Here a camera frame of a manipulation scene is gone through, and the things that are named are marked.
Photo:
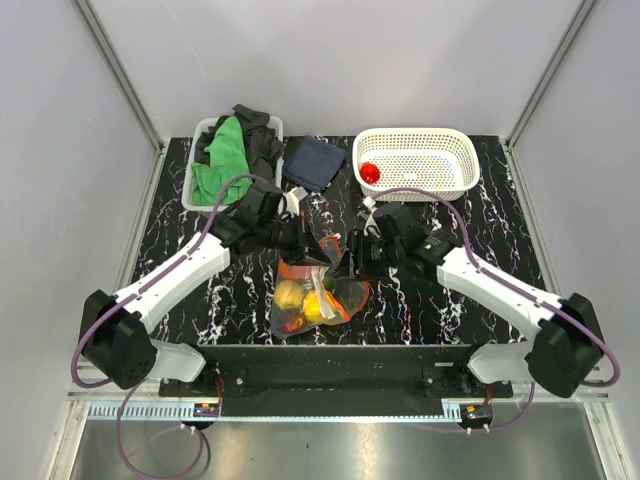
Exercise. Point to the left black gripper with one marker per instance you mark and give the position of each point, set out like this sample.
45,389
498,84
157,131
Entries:
306,243

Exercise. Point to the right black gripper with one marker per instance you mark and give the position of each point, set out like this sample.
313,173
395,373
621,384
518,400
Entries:
349,267

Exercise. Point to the dark green fake vegetable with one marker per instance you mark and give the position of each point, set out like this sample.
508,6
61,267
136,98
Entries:
328,281

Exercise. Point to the clear zip top bag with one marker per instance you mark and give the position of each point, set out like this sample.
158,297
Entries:
338,305

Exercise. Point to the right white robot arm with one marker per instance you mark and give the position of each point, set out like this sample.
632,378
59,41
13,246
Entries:
563,341

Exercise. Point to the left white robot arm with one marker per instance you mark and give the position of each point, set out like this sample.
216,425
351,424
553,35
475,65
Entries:
115,344

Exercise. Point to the yellow fake fruit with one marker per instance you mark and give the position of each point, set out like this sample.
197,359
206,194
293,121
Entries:
288,294

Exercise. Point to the dark red fake fruit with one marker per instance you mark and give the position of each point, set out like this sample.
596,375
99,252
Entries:
293,322

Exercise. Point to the folded dark blue cloth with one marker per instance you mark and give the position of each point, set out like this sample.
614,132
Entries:
311,163

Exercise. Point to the black cloth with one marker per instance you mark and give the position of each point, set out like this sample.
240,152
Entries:
263,148

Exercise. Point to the green cloth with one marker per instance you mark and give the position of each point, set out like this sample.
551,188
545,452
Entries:
224,158

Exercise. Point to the white perforated basket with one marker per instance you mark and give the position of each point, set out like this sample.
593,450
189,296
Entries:
416,161

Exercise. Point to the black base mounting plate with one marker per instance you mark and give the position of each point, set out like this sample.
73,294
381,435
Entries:
314,382

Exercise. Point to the white slotted cable duct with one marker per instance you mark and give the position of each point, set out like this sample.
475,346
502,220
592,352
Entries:
193,412

